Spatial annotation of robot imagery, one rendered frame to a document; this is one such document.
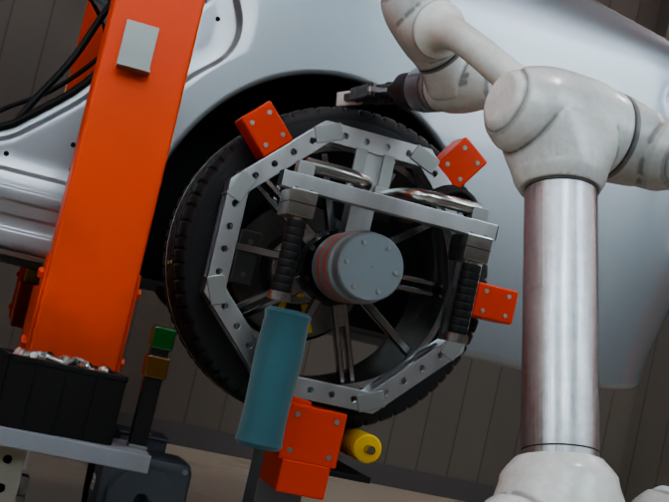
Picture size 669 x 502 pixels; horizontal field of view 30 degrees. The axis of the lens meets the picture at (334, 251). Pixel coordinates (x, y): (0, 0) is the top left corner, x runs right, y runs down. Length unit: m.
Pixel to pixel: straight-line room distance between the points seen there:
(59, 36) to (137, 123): 4.56
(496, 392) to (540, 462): 5.93
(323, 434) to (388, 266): 0.36
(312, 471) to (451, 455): 5.00
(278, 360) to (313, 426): 0.21
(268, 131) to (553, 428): 1.04
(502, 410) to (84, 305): 5.44
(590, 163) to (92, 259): 0.97
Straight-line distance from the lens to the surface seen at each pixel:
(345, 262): 2.30
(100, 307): 2.28
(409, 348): 2.60
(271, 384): 2.29
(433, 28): 2.20
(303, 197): 2.21
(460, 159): 2.53
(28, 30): 6.84
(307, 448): 2.44
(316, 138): 2.45
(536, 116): 1.71
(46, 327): 2.28
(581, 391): 1.63
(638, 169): 1.83
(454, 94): 2.30
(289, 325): 2.29
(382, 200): 2.28
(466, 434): 7.45
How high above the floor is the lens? 0.68
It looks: 4 degrees up
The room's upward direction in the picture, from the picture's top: 13 degrees clockwise
